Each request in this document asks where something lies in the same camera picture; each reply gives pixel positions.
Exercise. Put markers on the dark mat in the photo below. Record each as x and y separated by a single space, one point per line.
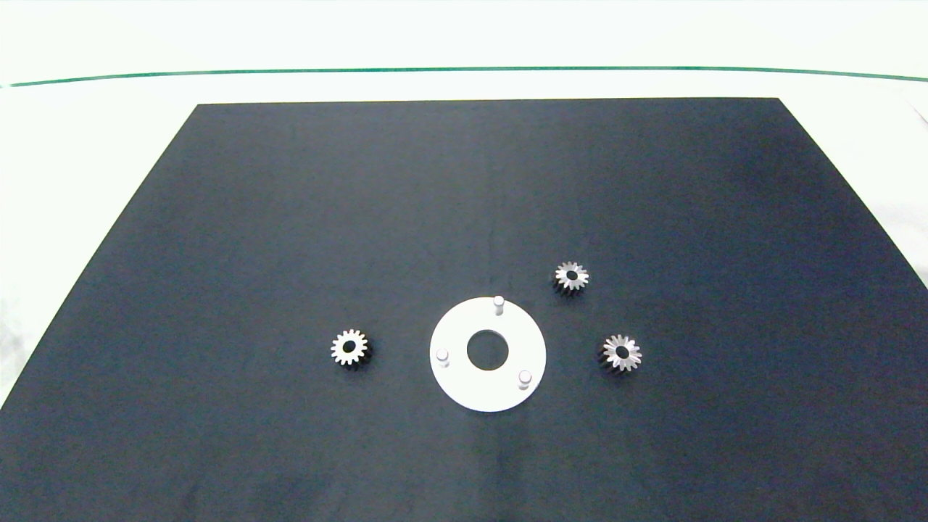
290 217

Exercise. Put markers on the small steel spur gear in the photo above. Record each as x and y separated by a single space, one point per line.
339 349
581 277
632 354

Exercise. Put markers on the round white plate with pins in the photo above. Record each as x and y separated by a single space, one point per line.
487 393

